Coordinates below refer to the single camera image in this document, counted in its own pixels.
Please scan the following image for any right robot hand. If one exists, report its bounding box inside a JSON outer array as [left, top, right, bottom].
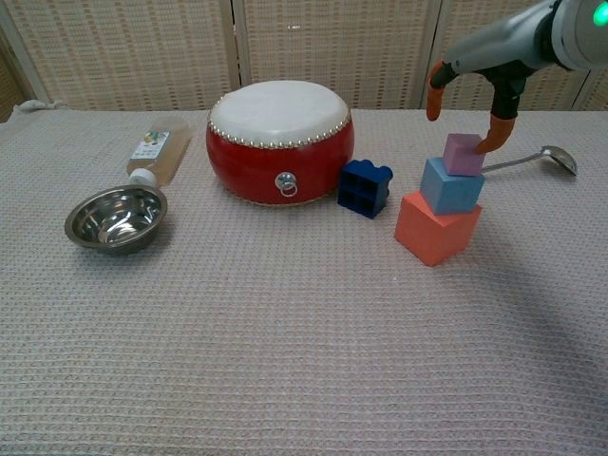
[[426, 1, 560, 155]]

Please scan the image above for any small pink foam cube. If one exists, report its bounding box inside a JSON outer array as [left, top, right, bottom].
[[442, 133, 497, 179]]

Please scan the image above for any medium blue foam cube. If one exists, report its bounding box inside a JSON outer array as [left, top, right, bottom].
[[420, 157, 486, 217]]

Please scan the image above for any dark blue toy brick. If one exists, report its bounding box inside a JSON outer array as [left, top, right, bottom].
[[336, 159, 395, 220]]

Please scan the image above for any large orange foam cube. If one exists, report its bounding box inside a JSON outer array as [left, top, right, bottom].
[[394, 191, 484, 268]]

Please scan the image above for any woven folding screen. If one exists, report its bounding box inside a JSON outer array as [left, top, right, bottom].
[[0, 0, 608, 124]]

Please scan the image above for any red drum with white skin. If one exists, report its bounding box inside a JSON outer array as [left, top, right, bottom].
[[205, 80, 353, 207]]

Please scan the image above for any clear plastic bottle amber liquid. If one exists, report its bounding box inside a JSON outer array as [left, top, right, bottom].
[[124, 116, 193, 188]]

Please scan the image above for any beige waffle-weave tablecloth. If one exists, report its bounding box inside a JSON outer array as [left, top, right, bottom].
[[0, 100, 608, 456]]

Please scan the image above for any stainless steel bowl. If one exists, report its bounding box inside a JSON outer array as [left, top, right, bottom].
[[64, 184, 169, 257]]

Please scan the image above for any metal ladle with black handle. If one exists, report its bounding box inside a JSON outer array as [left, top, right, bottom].
[[482, 144, 580, 178]]

